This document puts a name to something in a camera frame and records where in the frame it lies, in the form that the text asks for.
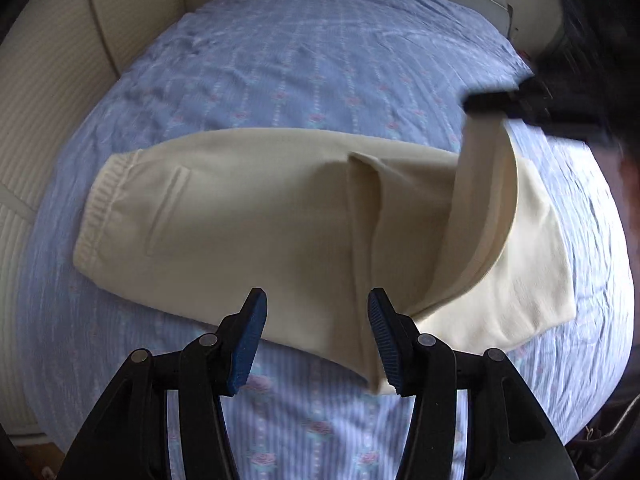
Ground cream white pants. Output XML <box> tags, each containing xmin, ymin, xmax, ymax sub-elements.
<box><xmin>73</xmin><ymin>115</ymin><xmax>576</xmax><ymax>393</ymax></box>

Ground blue floral bed sheet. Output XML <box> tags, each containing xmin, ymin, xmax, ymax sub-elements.
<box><xmin>18</xmin><ymin>0</ymin><xmax>634</xmax><ymax>448</ymax></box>

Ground beige ribbed wardrobe panel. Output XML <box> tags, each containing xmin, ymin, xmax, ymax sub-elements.
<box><xmin>1</xmin><ymin>0</ymin><xmax>209</xmax><ymax>445</ymax></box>

